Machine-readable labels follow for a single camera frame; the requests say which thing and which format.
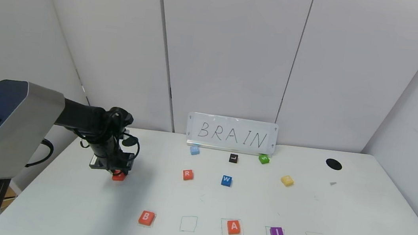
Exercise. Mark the orange block letter R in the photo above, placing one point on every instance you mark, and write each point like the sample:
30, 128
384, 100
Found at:
187, 174

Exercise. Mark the blue block letter W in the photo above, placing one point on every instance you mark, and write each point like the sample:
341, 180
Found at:
226, 180

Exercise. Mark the light blue letter block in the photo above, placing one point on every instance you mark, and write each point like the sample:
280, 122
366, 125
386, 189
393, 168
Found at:
195, 150

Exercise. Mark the purple block letter I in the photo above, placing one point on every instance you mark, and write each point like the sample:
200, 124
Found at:
277, 233

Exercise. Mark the white BRAIN whiteboard sign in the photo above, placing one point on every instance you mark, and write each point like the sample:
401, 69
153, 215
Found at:
230, 136

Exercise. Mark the green block letter S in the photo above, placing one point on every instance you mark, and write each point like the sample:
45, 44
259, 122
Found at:
263, 159

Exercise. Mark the black table grommet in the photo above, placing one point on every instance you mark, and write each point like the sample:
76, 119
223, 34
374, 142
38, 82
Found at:
129, 142
333, 164

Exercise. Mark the yellow letter block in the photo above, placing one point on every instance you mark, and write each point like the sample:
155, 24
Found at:
287, 180

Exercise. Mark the orange block letter A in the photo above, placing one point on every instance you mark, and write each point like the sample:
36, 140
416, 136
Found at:
118, 177
233, 227

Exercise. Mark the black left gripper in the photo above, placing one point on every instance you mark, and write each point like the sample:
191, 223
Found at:
104, 165

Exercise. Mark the orange block letter B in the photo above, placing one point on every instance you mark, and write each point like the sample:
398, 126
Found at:
147, 217

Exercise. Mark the black block letter L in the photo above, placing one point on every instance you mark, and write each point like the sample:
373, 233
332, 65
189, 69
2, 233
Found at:
233, 159

